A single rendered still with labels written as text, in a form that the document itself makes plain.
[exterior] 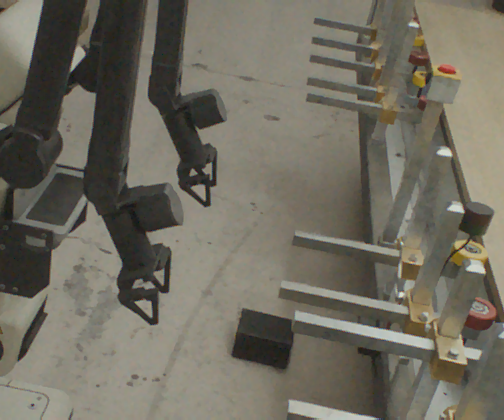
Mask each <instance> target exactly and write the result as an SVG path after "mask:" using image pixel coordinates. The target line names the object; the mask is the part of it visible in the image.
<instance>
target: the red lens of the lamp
mask: <svg viewBox="0 0 504 420"><path fill-rule="evenodd" d="M468 202H472V201H468ZM468 202H466V203H465V206H464V212H465V213H464V217H463V219H465V220H466V221H468V222H469V223H473V224H476V225H483V226H485V225H489V224H491V222H492V220H493V216H494V214H495V212H494V210H493V209H492V208H491V207H490V208H491V209H492V210H493V214H492V215H481V214H477V213H474V212H472V211H470V210H468V209H467V207H466V204H467V203H468Z"/></svg>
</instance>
